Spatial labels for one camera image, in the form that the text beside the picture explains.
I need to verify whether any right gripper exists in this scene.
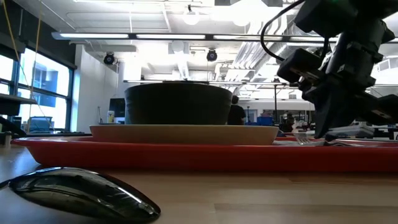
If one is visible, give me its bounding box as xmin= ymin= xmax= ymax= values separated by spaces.
xmin=313 ymin=18 xmax=398 ymax=139

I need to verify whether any grey napkin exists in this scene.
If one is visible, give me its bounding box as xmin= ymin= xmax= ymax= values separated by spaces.
xmin=272 ymin=139 xmax=330 ymax=147

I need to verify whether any tan round plate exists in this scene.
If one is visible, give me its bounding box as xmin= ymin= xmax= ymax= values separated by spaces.
xmin=89 ymin=124 xmax=280 ymax=146

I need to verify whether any red plastic tray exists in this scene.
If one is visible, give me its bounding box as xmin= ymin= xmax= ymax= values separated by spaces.
xmin=11 ymin=136 xmax=398 ymax=174

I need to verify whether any black bowl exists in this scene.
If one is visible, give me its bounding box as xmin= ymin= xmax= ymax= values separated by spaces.
xmin=124 ymin=82 xmax=233 ymax=126

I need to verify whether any dark spoon teal handle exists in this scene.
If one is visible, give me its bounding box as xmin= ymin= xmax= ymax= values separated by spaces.
xmin=0 ymin=167 xmax=162 ymax=223

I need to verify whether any person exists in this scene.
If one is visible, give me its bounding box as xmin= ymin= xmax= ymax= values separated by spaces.
xmin=228 ymin=95 xmax=247 ymax=126

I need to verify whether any round ceiling lamp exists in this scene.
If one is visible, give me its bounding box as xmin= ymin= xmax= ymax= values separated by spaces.
xmin=183 ymin=9 xmax=200 ymax=26

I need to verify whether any long ceiling light bar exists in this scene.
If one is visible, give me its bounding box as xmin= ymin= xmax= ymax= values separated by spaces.
xmin=52 ymin=32 xmax=340 ymax=43

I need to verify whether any black monitor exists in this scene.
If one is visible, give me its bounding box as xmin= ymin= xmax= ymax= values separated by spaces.
xmin=109 ymin=98 xmax=126 ymax=118

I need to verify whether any grey desk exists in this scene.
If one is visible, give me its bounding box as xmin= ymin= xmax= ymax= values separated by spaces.
xmin=0 ymin=93 xmax=37 ymax=116

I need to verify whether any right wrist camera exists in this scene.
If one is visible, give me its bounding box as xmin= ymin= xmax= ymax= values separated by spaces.
xmin=276 ymin=48 xmax=326 ymax=84

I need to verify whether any black metal stand frame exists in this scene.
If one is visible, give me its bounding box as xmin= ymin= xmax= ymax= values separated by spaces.
xmin=273 ymin=82 xmax=312 ymax=125

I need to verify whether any black camera cable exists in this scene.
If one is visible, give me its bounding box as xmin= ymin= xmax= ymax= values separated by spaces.
xmin=260 ymin=0 xmax=307 ymax=62

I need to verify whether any long yellow cable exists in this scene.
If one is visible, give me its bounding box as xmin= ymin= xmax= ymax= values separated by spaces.
xmin=1 ymin=0 xmax=43 ymax=133

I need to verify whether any black metal table frame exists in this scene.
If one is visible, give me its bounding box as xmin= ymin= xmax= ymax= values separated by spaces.
xmin=0 ymin=116 xmax=27 ymax=138

